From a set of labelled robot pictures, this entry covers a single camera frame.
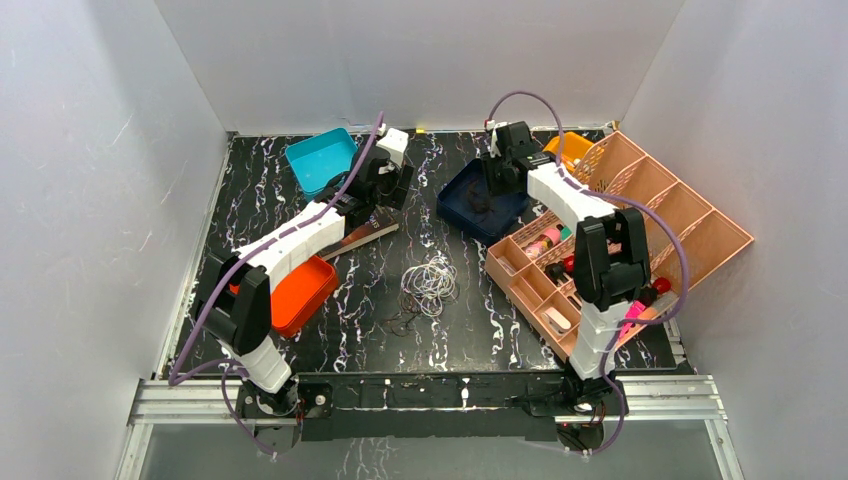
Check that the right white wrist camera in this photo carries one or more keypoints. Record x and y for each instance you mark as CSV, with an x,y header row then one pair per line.
x,y
492,128

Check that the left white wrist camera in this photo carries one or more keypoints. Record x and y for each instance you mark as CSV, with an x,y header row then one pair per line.
x,y
394,142

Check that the orange plastic bin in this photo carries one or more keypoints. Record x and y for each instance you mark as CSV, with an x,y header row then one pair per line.
x,y
301,295

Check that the red black small tool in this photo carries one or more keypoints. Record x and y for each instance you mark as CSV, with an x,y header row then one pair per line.
x,y
649,294

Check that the pink desk organizer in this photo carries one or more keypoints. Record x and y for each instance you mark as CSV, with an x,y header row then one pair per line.
x,y
617,166

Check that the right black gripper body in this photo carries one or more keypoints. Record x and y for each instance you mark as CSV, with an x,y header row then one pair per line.
x,y
496,176

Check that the dark blue plastic bin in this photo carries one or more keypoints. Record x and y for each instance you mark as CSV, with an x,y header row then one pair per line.
x,y
466,204

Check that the teal plastic bin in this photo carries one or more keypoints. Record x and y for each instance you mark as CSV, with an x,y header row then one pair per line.
x,y
318,159

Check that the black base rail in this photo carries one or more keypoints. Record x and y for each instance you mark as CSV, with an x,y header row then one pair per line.
x,y
536,405

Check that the yellow plastic bin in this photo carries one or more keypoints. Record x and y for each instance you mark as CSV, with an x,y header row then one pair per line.
x,y
573,148

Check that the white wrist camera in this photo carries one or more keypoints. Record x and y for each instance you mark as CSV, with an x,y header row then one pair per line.
x,y
394,142
492,128

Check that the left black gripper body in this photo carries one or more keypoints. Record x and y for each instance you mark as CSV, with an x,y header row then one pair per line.
x,y
399,183

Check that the paperback book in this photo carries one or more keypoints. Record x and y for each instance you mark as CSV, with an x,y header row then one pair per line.
x,y
381,222

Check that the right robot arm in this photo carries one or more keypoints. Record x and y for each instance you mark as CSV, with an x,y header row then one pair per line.
x,y
611,257

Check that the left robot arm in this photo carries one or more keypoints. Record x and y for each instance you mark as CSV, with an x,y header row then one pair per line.
x,y
342,206

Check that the pink eraser block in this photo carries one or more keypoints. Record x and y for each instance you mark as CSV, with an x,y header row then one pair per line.
x,y
634,312

